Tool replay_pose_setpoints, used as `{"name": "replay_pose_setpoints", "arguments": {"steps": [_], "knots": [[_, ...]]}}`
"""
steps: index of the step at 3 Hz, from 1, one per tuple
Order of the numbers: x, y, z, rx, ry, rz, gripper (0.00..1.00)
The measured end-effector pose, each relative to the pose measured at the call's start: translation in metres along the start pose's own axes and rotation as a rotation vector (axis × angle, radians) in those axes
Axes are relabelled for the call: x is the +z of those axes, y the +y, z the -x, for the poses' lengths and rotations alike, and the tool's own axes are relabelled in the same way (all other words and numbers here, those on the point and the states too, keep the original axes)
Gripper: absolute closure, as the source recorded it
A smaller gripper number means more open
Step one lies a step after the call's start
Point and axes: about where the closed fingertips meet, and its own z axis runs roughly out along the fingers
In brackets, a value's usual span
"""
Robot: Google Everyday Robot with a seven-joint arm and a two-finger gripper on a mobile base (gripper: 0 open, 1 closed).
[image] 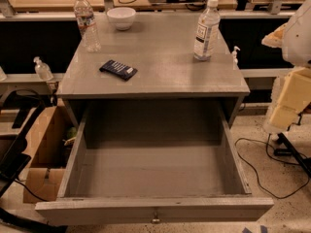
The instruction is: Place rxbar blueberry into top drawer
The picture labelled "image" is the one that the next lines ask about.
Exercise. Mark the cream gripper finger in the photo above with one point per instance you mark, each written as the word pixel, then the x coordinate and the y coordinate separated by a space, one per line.
pixel 295 97
pixel 275 38

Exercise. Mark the dark blue rxbar wrapper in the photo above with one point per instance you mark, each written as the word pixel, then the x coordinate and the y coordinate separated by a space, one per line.
pixel 118 69

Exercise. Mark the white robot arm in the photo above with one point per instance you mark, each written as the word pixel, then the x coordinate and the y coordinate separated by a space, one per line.
pixel 296 49

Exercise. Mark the open grey top drawer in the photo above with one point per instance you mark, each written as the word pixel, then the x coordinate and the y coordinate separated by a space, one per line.
pixel 134 158

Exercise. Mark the metal drawer knob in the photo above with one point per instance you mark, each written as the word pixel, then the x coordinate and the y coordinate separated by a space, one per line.
pixel 155 219

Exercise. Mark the small white pump bottle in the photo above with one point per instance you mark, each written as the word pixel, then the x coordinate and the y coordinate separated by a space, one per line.
pixel 234 54

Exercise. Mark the clear bottle white label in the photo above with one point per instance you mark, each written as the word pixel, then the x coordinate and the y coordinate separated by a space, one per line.
pixel 207 31

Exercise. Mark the grey wooden cabinet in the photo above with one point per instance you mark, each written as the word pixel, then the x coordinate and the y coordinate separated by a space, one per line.
pixel 160 47

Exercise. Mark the white ceramic bowl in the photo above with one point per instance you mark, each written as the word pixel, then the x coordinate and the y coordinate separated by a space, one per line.
pixel 121 17

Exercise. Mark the clear bottle red label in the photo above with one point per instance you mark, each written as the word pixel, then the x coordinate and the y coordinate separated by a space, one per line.
pixel 87 25

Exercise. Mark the left hand sanitizer pump bottle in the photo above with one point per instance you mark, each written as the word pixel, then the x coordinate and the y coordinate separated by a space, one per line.
pixel 42 69

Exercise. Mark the brown cardboard box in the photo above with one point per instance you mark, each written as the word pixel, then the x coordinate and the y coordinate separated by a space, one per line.
pixel 45 145

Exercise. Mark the black chair frame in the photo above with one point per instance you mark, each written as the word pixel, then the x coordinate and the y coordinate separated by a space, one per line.
pixel 13 160

